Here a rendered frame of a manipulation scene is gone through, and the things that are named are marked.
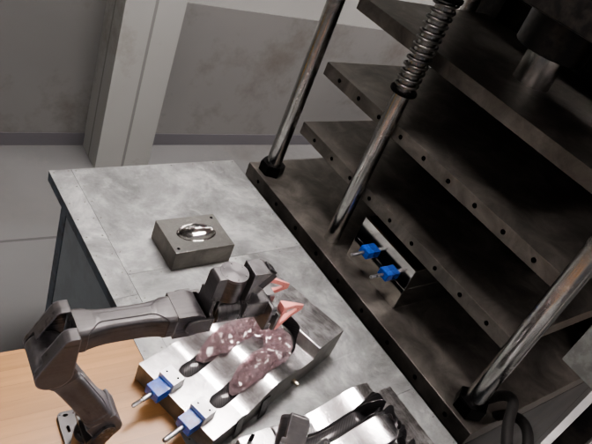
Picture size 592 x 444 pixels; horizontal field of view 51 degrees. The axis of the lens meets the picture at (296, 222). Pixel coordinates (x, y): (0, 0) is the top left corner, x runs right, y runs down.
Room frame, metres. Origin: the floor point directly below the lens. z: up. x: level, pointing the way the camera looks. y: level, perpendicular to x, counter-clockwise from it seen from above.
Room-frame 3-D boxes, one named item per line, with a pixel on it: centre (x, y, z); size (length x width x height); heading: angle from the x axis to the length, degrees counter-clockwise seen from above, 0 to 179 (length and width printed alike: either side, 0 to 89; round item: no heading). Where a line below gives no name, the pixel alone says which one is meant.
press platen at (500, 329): (2.05, -0.53, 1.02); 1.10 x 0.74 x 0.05; 47
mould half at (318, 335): (1.14, -0.02, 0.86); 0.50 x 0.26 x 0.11; 155
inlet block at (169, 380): (0.92, 0.14, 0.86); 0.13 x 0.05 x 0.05; 155
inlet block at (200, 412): (0.87, 0.04, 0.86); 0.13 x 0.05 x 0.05; 155
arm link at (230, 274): (0.88, 0.09, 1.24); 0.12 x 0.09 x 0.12; 134
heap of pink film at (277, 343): (1.14, -0.02, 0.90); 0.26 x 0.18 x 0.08; 155
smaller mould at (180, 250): (1.49, 0.27, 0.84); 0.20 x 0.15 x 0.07; 137
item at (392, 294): (1.92, -0.48, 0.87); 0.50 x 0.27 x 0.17; 137
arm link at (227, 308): (0.90, 0.07, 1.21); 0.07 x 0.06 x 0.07; 134
